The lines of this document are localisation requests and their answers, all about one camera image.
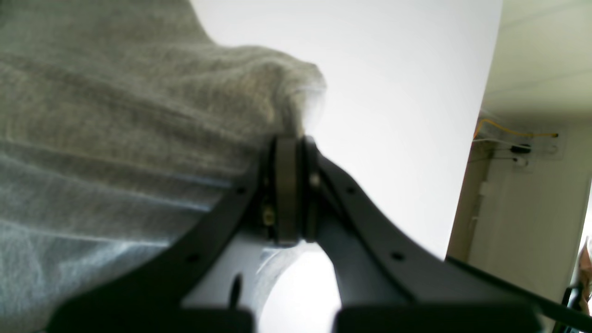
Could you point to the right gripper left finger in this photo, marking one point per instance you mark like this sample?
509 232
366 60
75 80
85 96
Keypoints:
207 281

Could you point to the wall socket with plugs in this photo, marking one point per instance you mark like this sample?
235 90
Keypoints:
525 153

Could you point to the grey T-shirt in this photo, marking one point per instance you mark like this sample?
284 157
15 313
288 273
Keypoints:
122 123

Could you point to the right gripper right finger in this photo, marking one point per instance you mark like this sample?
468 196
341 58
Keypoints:
389 284

